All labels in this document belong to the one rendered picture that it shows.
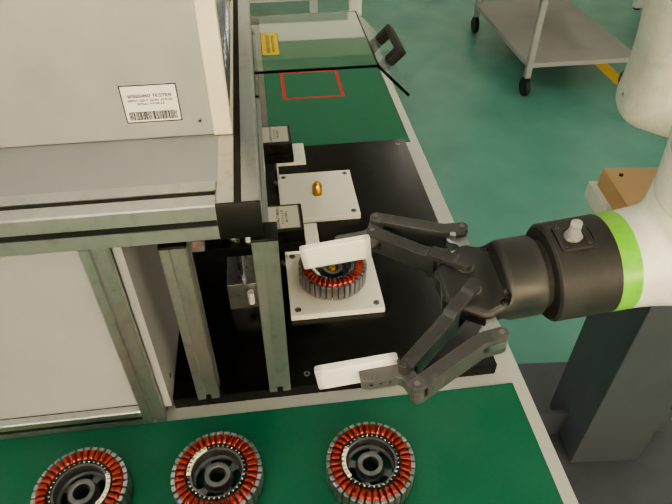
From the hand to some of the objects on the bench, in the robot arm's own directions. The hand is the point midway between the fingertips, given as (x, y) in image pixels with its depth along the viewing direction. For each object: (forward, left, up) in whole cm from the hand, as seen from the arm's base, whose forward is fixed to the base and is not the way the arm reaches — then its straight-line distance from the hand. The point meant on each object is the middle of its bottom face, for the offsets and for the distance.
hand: (320, 311), depth 55 cm
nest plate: (-6, -57, -31) cm, 65 cm away
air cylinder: (+9, -33, -31) cm, 46 cm away
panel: (+20, -45, -31) cm, 58 cm away
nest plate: (-6, -33, -30) cm, 45 cm away
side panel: (+35, -13, -32) cm, 49 cm away
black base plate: (-4, -45, -33) cm, 56 cm away
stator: (-6, -33, -29) cm, 44 cm away
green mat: (+17, -110, -34) cm, 116 cm away
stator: (-6, 0, -32) cm, 32 cm away
